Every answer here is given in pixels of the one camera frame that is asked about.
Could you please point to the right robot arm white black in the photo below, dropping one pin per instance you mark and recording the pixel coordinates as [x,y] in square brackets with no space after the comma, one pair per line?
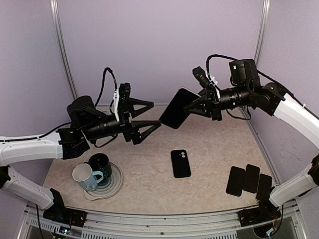
[252,88]

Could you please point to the aluminium frame post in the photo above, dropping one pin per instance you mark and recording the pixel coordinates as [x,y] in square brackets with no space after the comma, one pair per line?
[62,48]
[262,30]

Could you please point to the grey collapsible silicone bowl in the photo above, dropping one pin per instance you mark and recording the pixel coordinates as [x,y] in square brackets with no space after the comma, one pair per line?
[110,188]

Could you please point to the white-edged black smartphone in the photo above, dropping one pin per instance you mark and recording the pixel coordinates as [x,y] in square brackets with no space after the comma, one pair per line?
[174,114]

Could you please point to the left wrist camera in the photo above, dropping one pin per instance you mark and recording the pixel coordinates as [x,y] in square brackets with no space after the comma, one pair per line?
[120,99]

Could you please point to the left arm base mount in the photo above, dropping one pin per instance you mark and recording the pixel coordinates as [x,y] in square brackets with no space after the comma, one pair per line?
[64,215]

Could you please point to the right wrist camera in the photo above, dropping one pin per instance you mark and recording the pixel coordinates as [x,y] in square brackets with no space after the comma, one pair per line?
[205,82]

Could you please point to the left aluminium frame post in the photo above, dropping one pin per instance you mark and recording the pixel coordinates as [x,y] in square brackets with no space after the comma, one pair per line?
[62,48]

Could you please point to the black phone case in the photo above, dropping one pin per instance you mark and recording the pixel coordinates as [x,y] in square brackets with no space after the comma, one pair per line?
[180,163]

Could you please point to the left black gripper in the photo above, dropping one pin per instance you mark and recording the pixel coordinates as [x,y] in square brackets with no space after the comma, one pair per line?
[131,129]

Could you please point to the dark green mug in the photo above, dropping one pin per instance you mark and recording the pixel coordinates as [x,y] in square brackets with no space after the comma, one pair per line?
[100,162]

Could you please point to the right aluminium frame post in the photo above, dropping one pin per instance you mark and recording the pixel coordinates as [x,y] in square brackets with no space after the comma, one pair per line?
[262,30]

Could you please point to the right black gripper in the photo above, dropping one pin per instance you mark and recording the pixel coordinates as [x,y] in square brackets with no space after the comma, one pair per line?
[205,108]

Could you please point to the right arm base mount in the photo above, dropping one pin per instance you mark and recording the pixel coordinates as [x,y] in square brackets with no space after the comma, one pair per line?
[265,211]

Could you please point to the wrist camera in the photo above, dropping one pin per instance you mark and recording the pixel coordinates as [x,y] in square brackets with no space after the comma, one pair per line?
[120,99]
[205,82]

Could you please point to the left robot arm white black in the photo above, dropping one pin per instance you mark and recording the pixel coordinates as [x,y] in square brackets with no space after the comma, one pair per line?
[71,140]

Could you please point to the light blue mug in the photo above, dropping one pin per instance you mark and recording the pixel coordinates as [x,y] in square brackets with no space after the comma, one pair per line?
[86,177]

